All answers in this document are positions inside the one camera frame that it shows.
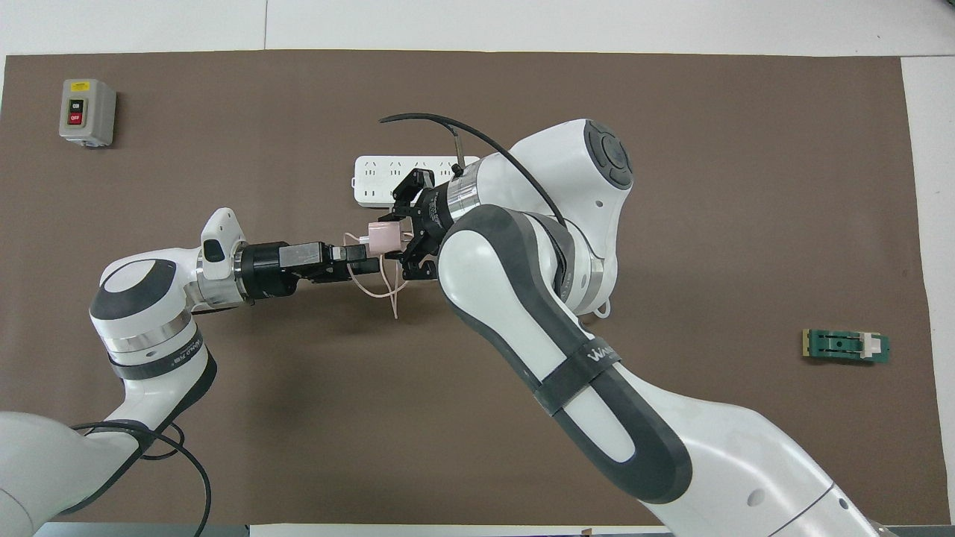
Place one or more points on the green knife switch yellow base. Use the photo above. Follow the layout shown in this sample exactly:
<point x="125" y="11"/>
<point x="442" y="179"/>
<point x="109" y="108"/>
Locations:
<point x="843" y="346"/>

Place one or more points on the brown table mat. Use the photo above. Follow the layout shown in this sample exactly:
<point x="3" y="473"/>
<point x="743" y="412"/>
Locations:
<point x="298" y="447"/>

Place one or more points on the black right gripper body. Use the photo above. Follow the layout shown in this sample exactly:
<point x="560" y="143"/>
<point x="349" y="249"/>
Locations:
<point x="436" y="220"/>

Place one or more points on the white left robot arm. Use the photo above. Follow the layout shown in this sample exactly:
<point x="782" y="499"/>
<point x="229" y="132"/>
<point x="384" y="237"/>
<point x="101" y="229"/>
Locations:
<point x="142" y="298"/>

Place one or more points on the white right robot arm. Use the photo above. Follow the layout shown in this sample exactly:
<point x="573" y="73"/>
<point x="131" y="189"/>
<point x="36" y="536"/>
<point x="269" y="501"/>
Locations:
<point x="522" y="298"/>

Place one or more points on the pink charger adapter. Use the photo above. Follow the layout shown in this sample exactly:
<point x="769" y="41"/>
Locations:
<point x="384" y="239"/>

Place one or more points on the grey on-off switch box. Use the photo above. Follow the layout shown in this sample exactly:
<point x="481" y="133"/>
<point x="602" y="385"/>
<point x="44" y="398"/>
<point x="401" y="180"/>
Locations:
<point x="87" y="112"/>

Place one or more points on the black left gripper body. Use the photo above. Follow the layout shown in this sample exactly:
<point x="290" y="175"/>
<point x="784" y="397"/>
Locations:
<point x="298" y="261"/>

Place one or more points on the white power strip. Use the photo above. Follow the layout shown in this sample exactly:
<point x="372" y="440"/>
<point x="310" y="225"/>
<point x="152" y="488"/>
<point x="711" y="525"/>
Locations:
<point x="373" y="183"/>

